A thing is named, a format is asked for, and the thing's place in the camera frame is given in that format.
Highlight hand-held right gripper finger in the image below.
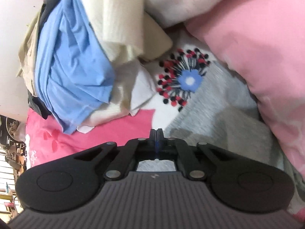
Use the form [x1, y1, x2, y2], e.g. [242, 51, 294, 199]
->
[157, 129, 235, 181]
[74, 129, 157, 180]

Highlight grey sweatshirt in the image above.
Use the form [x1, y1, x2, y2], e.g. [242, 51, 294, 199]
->
[137, 61, 286, 172]

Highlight pink floral bed blanket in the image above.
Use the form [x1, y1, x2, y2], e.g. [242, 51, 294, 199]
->
[25, 29, 305, 220]

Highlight pale peach garment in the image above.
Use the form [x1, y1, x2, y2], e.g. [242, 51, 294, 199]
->
[81, 83, 134, 134]

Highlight white garment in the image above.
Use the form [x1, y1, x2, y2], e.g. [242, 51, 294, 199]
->
[130, 62, 158, 116]

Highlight light blue shirt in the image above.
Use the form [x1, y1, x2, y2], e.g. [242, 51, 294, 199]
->
[35, 0, 116, 134]

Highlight dark grey garment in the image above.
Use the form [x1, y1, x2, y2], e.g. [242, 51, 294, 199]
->
[27, 89, 53, 120]

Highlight cream sweater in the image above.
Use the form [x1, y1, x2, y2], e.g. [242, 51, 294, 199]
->
[91, 0, 173, 65]

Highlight light pink quilt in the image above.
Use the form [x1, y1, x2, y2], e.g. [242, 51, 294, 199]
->
[143, 0, 305, 179]

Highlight black wheelchair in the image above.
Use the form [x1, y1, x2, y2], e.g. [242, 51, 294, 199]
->
[0, 114, 28, 172]

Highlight khaki pants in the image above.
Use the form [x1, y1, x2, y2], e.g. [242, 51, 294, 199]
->
[16, 2, 50, 96]

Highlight dark navy garment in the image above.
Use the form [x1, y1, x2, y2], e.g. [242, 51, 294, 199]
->
[39, 0, 66, 27]

